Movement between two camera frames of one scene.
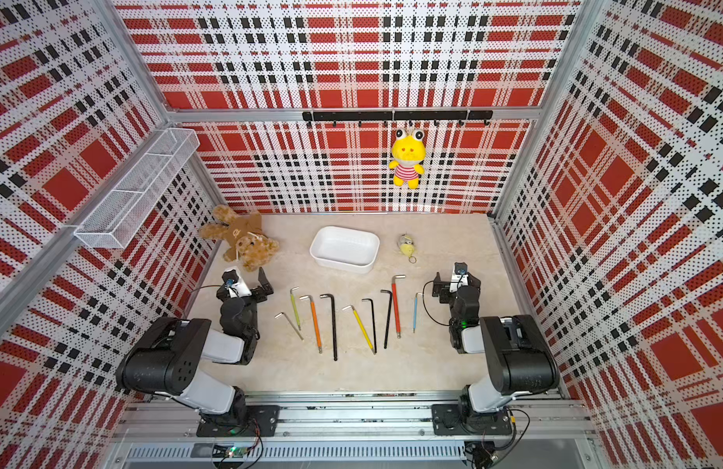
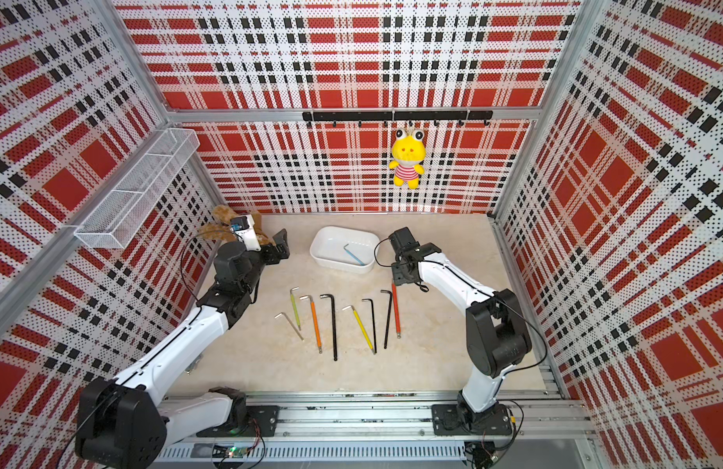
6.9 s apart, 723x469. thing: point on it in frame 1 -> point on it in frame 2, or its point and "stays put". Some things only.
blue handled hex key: x=415 y=310 -> x=361 y=262
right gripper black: x=445 y=286 -> x=396 y=273
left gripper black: x=257 y=292 -> x=280 y=245
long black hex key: x=333 y=323 stays put
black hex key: x=390 y=301 stays put
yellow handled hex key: x=361 y=326 stays put
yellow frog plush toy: x=407 y=153 stays put
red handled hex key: x=396 y=303 stays put
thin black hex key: x=373 y=323 stays put
